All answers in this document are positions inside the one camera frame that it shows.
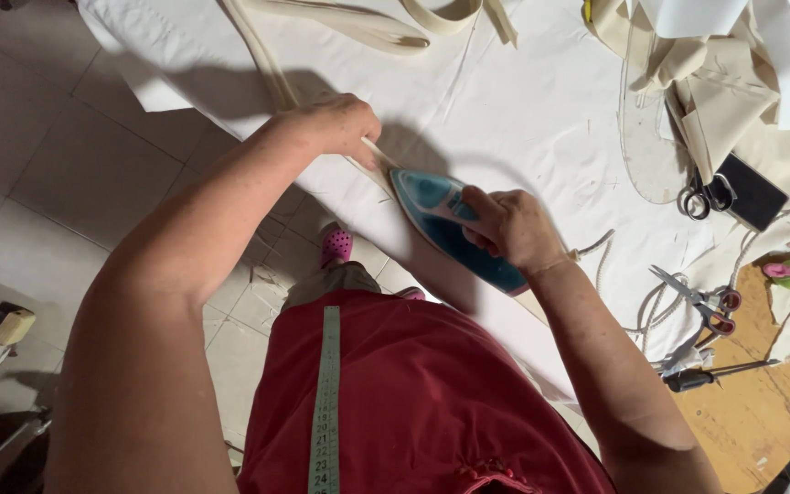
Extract clear plastic oval template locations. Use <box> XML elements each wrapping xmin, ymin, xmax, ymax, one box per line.
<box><xmin>617</xmin><ymin>65</ymin><xmax>695</xmax><ymax>206</ymax></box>

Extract person's red shirt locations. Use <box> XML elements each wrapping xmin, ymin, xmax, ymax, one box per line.
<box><xmin>236</xmin><ymin>287</ymin><xmax>617</xmax><ymax>494</ymax></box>

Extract person's beige trousers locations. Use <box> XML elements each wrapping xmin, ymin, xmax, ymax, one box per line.
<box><xmin>280</xmin><ymin>260</ymin><xmax>383</xmax><ymax>311</ymax></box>

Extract cream fabric scrap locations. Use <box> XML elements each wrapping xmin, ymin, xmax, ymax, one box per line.
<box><xmin>767</xmin><ymin>281</ymin><xmax>790</xmax><ymax>366</ymax></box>

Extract person's right hand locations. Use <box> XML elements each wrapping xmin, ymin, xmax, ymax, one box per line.
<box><xmin>461</xmin><ymin>186</ymin><xmax>568</xmax><ymax>277</ymax></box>

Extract long cream fabric strip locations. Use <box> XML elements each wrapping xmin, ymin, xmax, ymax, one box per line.
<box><xmin>220</xmin><ymin>0</ymin><xmax>551</xmax><ymax>325</ymax></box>

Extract folded cream fabric strip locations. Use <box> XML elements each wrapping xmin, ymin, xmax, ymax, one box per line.
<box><xmin>243</xmin><ymin>0</ymin><xmax>432</xmax><ymax>57</ymax></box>

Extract red-handled scissors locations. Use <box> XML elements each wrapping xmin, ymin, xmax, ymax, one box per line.
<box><xmin>648</xmin><ymin>264</ymin><xmax>743</xmax><ymax>338</ymax></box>

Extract white paper sheet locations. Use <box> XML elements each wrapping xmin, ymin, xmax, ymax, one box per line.
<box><xmin>635</xmin><ymin>0</ymin><xmax>790</xmax><ymax>132</ymax></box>

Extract pile of cream fabric pieces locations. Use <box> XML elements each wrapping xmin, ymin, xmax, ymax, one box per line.
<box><xmin>583</xmin><ymin>0</ymin><xmax>790</xmax><ymax>200</ymax></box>

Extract black-handled scissors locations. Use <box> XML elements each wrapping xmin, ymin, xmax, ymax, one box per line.
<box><xmin>678</xmin><ymin>170</ymin><xmax>737</xmax><ymax>222</ymax></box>

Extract person's left hand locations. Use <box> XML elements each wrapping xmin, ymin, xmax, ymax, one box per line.
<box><xmin>283</xmin><ymin>92</ymin><xmax>383</xmax><ymax>172</ymax></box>

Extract blue and white steam iron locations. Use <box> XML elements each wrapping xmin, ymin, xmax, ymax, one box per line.
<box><xmin>389</xmin><ymin>168</ymin><xmax>530</xmax><ymax>298</ymax></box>

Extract white ironing sheet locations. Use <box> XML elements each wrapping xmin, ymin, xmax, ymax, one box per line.
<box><xmin>76</xmin><ymin>0</ymin><xmax>790</xmax><ymax>406</ymax></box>

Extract wooden block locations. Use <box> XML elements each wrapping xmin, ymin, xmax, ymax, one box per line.
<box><xmin>0</xmin><ymin>308</ymin><xmax>37</xmax><ymax>348</ymax></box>

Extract green measuring tape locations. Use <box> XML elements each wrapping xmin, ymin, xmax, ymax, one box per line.
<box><xmin>307</xmin><ymin>305</ymin><xmax>343</xmax><ymax>494</ymax></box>

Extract black phone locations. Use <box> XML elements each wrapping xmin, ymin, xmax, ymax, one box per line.
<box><xmin>709</xmin><ymin>151</ymin><xmax>790</xmax><ymax>233</ymax></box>

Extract black-handled screwdriver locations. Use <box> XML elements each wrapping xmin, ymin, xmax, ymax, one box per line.
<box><xmin>662</xmin><ymin>357</ymin><xmax>782</xmax><ymax>394</ymax></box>

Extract wide cream fabric band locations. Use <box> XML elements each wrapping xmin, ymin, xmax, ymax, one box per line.
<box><xmin>400</xmin><ymin>0</ymin><xmax>520</xmax><ymax>49</ymax></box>

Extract white braided iron cord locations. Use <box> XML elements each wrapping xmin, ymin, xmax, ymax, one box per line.
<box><xmin>568</xmin><ymin>206</ymin><xmax>790</xmax><ymax>347</ymax></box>

